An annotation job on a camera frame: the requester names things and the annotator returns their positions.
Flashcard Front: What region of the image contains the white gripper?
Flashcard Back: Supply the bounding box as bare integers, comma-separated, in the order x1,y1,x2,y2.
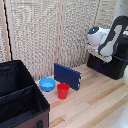
86,44,113,64

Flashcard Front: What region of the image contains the black air fryer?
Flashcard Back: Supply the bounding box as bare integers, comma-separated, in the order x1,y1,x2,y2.
86,30,128,81

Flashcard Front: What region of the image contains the dark blue flat box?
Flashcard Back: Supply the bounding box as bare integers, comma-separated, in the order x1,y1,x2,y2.
53,62,83,91

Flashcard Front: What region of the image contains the red plastic cup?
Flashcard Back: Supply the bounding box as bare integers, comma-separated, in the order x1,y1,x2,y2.
56,82,71,100

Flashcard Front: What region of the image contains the blue plastic bowl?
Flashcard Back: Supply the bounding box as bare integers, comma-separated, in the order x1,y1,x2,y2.
38,77,57,93

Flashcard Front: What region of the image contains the black fabric storage box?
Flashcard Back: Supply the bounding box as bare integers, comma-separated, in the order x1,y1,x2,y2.
0,59,51,128

